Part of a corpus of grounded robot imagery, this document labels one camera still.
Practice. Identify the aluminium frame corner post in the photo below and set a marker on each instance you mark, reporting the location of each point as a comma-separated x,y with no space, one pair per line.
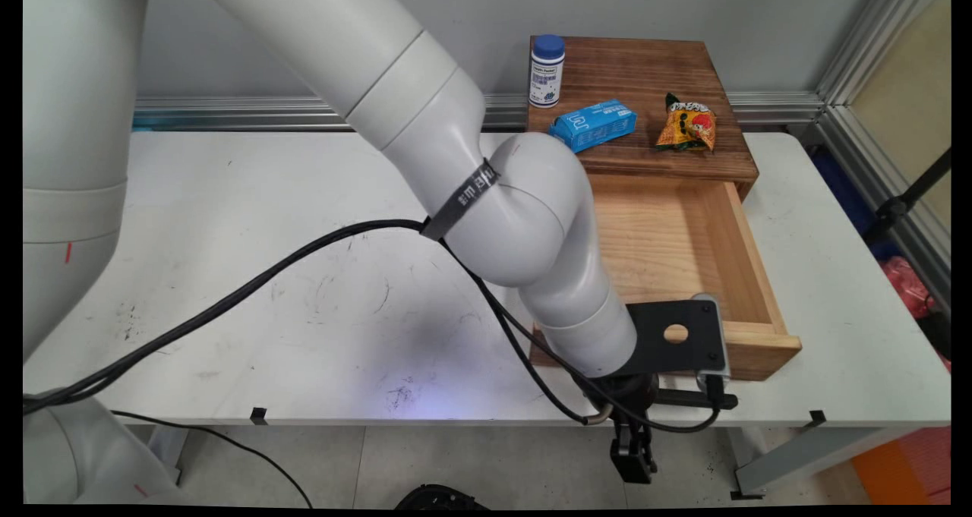
873,61

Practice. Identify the orange green snack bag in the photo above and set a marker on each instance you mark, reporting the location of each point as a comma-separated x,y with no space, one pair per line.
687,126

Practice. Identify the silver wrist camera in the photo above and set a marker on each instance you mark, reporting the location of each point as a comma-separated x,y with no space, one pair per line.
717,357

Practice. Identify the brown wooden cabinet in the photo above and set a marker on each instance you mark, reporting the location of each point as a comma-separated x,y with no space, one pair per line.
645,69

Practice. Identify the white bottle with blue cap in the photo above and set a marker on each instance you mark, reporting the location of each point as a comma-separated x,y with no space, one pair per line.
547,73

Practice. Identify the grey table leg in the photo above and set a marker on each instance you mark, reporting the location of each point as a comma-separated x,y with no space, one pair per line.
805,460

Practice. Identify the black round floor object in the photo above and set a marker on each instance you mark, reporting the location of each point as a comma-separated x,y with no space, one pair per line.
440,498

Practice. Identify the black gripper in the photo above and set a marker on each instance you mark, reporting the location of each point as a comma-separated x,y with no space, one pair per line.
630,395

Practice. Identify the black table edge clip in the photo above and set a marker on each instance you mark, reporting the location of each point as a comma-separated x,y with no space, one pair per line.
817,417
258,415

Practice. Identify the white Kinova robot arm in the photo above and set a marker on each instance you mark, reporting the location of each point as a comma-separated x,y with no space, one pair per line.
456,122

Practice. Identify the red plastic bag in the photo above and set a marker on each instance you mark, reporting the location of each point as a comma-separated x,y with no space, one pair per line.
907,282

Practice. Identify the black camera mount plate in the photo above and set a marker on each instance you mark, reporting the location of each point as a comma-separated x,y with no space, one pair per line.
653,350

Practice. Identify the blue carton box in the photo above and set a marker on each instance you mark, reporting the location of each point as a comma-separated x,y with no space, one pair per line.
596,124

